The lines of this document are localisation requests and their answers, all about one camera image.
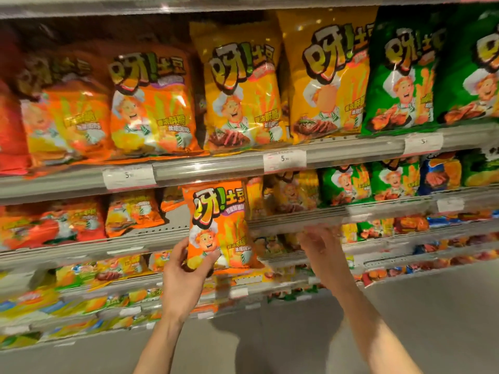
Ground person's right hand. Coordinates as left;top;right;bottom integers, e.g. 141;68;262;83
297;225;352;288

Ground person's left hand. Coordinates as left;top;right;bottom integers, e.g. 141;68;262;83
161;237;221;324

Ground small orange snack bag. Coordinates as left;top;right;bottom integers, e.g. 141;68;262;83
105;190;166;238
182;180;256;274

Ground person's right forearm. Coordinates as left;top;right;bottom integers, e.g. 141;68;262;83
323;277;424;374

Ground person's left forearm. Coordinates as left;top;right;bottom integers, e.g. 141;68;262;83
134;316;188;374

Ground grey metal shelf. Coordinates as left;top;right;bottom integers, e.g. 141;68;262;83
0;186;499;271
0;0;499;20
58;220;499;298
0;121;499;206

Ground small yellow snack bag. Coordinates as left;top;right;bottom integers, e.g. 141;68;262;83
246;170;321;220

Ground small green snack bag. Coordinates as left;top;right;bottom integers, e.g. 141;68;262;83
321;164;372;208
461;147;499;188
370;157;422;202

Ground white price tag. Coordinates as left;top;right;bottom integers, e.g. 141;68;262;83
102;164;157;192
403;132;444;157
263;149;307;174
436;197;465;214

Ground row of mixed snack packets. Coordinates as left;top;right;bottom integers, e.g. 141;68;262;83
0;285;219;350
55;250;174;289
351;234;499;288
341;210;499;243

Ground small blue snack bag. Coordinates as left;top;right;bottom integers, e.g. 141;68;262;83
418;152;463;196

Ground large yellow snack bag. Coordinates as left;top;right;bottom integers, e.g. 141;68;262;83
278;7;379;145
190;20;290;153

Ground small red-orange snack bag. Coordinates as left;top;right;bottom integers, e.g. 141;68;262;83
0;198;107;251

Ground large orange snack bag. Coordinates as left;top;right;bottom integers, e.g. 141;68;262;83
108;46;205;157
17;54;114;169

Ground large green snack bag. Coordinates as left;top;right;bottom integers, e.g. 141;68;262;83
361;7;446;136
434;11;499;126

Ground large red snack bag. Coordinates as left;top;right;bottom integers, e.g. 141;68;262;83
0;79;32;176

